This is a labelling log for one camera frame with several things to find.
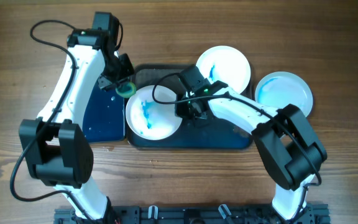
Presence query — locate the green yellow sponge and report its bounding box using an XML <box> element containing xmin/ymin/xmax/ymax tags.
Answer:
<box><xmin>116</xmin><ymin>82</ymin><xmax>137</xmax><ymax>98</ymax></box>

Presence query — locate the white plate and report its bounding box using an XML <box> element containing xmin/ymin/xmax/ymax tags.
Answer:
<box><xmin>196</xmin><ymin>45</ymin><xmax>251</xmax><ymax>93</ymax></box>
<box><xmin>126</xmin><ymin>85</ymin><xmax>182</xmax><ymax>141</ymax></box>

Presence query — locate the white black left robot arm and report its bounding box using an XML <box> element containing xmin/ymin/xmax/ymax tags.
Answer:
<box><xmin>10</xmin><ymin>27</ymin><xmax>134</xmax><ymax>223</ymax></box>

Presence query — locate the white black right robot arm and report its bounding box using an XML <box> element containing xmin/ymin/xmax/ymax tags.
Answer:
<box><xmin>179</xmin><ymin>79</ymin><xmax>327</xmax><ymax>223</ymax></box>

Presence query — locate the dark grey serving tray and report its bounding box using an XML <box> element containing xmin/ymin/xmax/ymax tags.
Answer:
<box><xmin>126</xmin><ymin>64</ymin><xmax>252</xmax><ymax>151</ymax></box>

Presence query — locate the black water tub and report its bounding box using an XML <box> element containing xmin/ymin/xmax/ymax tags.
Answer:
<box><xmin>82</xmin><ymin>83</ymin><xmax>126</xmax><ymax>142</ymax></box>

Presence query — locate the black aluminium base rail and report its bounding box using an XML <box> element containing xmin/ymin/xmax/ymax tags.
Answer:
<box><xmin>53</xmin><ymin>203</ymin><xmax>331</xmax><ymax>224</ymax></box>

